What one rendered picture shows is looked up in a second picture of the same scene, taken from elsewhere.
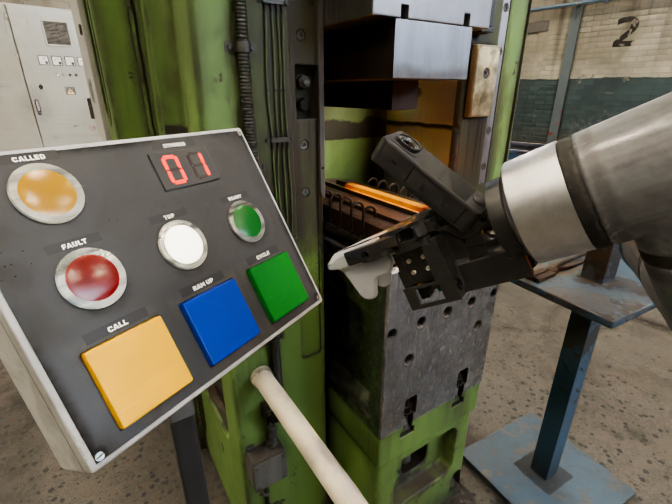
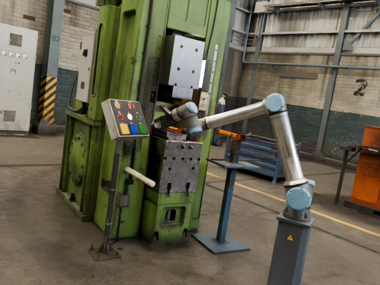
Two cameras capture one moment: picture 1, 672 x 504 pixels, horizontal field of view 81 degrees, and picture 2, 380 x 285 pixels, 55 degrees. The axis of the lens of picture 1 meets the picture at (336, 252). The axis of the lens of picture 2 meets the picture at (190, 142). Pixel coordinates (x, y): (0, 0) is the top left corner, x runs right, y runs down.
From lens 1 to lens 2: 2.29 m
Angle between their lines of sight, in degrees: 15
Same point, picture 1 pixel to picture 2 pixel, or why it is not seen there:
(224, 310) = (134, 127)
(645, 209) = (181, 113)
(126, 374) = (123, 128)
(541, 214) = (174, 113)
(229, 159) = (137, 106)
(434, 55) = (182, 93)
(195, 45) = (131, 85)
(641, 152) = (181, 108)
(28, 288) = (115, 115)
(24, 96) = not seen: outside the picture
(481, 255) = (170, 120)
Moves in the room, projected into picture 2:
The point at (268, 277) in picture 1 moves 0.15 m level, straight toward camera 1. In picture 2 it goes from (140, 126) to (142, 129)
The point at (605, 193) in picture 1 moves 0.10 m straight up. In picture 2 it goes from (178, 111) to (181, 96)
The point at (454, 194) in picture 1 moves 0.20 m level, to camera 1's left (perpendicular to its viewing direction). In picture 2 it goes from (167, 112) to (139, 108)
